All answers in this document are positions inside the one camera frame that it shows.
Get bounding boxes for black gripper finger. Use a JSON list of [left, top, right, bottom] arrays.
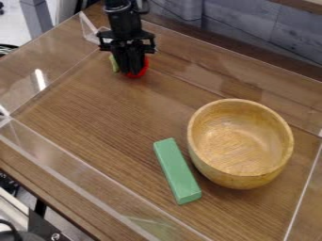
[[128, 47, 144, 75], [112, 47, 129, 73]]

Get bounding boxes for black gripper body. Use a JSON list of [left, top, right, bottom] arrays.
[[96, 30, 156, 54]]

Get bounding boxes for red plush strawberry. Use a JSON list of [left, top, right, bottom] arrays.
[[108, 54, 150, 79]]

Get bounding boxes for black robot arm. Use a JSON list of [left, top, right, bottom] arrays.
[[96, 0, 156, 78]]

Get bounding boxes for grey table leg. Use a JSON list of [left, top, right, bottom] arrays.
[[18, 0, 53, 39]]

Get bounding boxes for wooden bowl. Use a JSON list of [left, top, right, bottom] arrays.
[[186, 99, 293, 189]]

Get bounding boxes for green rectangular block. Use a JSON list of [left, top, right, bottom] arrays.
[[153, 138, 201, 205]]

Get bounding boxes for black clamp device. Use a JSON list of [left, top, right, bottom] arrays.
[[0, 219, 72, 241]]

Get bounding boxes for clear acrylic enclosure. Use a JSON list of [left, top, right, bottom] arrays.
[[0, 7, 322, 241]]

